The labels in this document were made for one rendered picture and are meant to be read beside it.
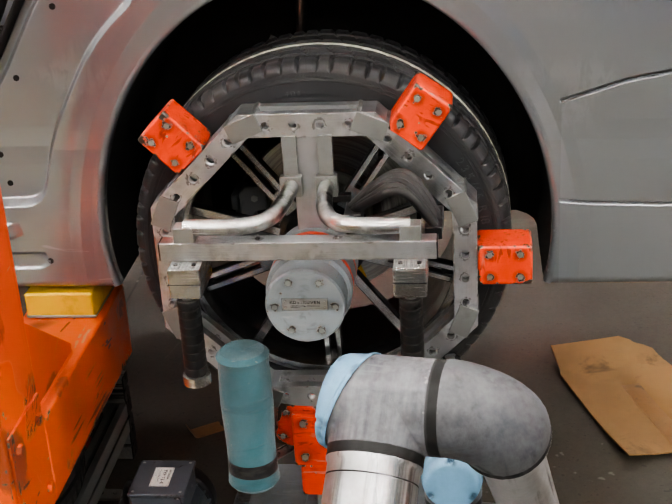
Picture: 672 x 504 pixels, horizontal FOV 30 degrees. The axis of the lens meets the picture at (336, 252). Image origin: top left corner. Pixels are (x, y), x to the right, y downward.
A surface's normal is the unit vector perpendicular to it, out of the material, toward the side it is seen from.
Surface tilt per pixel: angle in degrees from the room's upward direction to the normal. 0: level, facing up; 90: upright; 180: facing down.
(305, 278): 90
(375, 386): 38
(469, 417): 67
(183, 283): 90
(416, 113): 90
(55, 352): 90
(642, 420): 1
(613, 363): 12
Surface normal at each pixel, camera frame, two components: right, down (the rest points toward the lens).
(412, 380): -0.19, -0.61
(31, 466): 0.99, -0.01
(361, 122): -0.10, 0.41
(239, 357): -0.06, -0.91
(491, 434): 0.27, 0.26
